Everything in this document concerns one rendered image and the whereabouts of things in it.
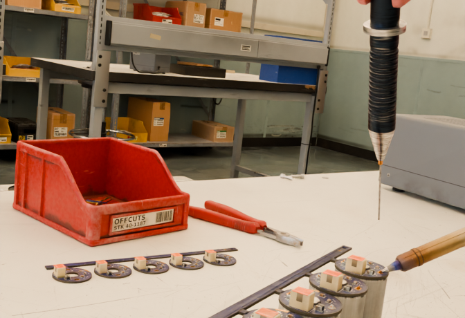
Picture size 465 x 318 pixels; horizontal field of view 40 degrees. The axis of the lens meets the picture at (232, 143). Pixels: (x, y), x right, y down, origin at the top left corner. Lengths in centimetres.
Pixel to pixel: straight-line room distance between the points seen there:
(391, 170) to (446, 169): 8
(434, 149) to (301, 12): 551
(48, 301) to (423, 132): 52
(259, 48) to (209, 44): 30
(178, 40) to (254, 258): 241
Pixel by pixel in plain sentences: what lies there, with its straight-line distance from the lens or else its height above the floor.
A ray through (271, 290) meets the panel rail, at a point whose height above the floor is 81.
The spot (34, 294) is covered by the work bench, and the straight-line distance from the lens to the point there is 41.
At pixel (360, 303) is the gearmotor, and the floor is 81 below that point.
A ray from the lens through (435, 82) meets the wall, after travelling 571.
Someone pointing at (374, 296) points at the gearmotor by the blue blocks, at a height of 80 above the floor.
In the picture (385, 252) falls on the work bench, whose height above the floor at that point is 75.
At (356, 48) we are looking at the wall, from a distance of 630.
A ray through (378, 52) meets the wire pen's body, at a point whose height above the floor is 91.
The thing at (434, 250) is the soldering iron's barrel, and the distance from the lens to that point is 31.
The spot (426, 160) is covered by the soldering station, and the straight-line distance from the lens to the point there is 78.
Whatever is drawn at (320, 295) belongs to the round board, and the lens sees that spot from 26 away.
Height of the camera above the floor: 91
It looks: 9 degrees down
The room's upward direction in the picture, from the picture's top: 6 degrees clockwise
